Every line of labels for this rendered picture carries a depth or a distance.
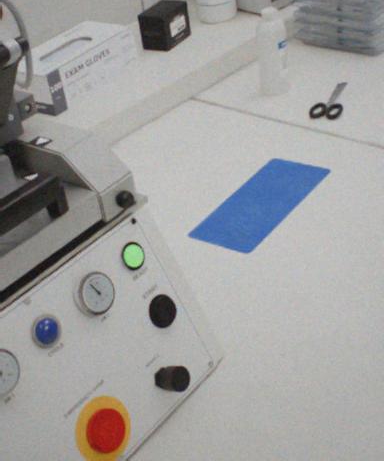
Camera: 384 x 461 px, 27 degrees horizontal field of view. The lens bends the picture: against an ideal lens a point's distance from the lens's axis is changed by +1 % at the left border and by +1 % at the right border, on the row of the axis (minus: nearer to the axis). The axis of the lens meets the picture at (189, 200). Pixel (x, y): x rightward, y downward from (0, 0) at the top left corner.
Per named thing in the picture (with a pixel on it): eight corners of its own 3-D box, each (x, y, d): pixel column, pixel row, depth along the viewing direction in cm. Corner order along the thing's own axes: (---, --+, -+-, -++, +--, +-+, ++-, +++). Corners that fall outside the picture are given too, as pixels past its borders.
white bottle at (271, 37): (262, 97, 141) (255, 17, 133) (260, 86, 145) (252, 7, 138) (291, 93, 141) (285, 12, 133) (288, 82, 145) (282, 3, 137)
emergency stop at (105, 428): (95, 461, 75) (74, 426, 74) (123, 432, 77) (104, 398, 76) (105, 463, 73) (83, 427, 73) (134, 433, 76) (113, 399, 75)
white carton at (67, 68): (5, 106, 141) (-6, 66, 137) (91, 56, 156) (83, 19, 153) (56, 117, 135) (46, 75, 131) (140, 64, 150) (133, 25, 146)
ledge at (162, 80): (-62, 140, 144) (-69, 117, 141) (238, -9, 193) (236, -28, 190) (44, 183, 125) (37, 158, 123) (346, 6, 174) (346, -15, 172)
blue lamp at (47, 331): (38, 350, 73) (24, 328, 72) (57, 334, 74) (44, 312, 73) (48, 350, 71) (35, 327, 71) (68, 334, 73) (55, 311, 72)
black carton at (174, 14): (142, 49, 156) (136, 15, 152) (166, 32, 162) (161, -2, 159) (168, 52, 153) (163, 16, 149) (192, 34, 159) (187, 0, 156)
